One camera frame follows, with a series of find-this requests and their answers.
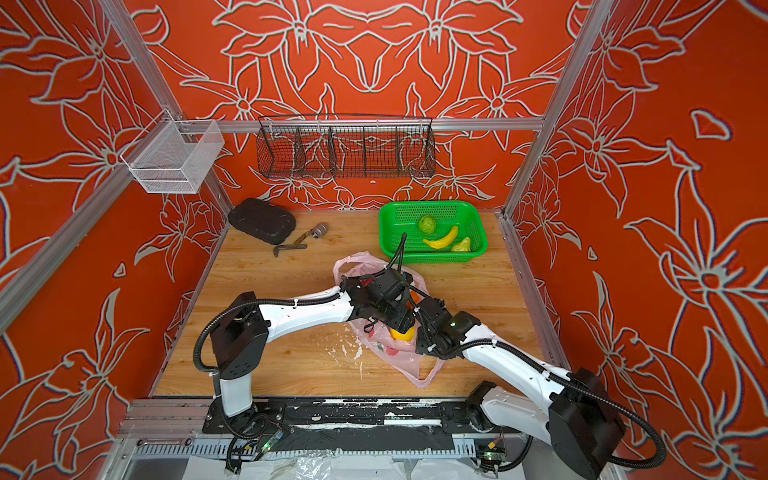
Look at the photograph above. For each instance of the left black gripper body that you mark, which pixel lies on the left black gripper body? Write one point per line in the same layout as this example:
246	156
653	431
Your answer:
396	314

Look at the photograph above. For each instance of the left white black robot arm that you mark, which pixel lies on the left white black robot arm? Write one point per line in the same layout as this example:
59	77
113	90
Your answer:
231	345

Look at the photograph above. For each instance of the pink plastic bag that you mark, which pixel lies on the pink plastic bag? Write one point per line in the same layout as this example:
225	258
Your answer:
399	355

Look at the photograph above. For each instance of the green round fruit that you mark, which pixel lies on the green round fruit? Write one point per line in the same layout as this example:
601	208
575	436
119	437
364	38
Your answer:
427	225

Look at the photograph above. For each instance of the black wire wall basket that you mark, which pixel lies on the black wire wall basket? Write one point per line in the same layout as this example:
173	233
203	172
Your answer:
349	147

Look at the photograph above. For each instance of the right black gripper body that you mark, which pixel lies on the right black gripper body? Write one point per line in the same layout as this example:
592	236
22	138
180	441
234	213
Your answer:
426	343

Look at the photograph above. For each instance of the white wire wall basket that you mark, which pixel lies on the white wire wall basket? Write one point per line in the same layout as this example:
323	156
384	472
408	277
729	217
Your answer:
174	157

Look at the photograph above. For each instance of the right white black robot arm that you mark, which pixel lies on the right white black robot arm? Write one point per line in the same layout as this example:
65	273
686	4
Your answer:
572	411

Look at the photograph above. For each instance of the yellow banana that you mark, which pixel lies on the yellow banana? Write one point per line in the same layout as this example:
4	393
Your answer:
444	242

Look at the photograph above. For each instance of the black oval tray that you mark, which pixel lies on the black oval tray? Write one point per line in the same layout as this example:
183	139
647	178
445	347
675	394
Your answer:
262	220

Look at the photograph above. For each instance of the yellow green pear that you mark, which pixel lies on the yellow green pear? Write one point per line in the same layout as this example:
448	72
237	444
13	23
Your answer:
462	246

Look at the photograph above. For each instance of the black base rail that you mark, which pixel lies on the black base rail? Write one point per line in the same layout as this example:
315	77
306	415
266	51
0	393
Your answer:
362	425

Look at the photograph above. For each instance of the green plastic basket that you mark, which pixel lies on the green plastic basket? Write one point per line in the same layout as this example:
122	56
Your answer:
437	232

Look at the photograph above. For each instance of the metal hand tool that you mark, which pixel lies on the metal hand tool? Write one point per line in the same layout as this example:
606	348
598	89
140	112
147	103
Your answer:
317	232

